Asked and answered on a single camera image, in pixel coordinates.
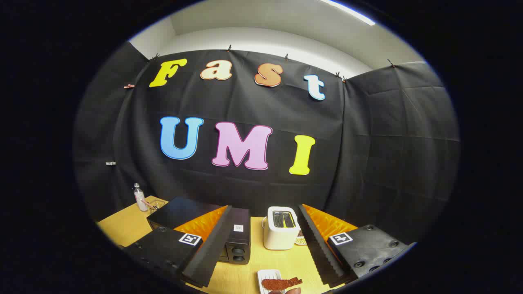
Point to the white toaster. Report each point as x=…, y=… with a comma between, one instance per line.
x=280, y=239

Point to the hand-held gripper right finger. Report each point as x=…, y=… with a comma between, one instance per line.
x=316, y=245

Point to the red meat slice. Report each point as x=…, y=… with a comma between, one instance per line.
x=280, y=283

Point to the clear plastic bottle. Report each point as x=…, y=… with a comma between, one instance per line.
x=141, y=202

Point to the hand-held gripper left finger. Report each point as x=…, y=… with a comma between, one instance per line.
x=212, y=249

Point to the white divided dish with beans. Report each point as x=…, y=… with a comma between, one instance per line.
x=300, y=240

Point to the black backdrop cloth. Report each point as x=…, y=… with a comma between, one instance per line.
x=367, y=155

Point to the white ribbed tray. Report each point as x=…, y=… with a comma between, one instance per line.
x=265, y=274

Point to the black toaster oven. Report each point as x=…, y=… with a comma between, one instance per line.
x=179, y=212

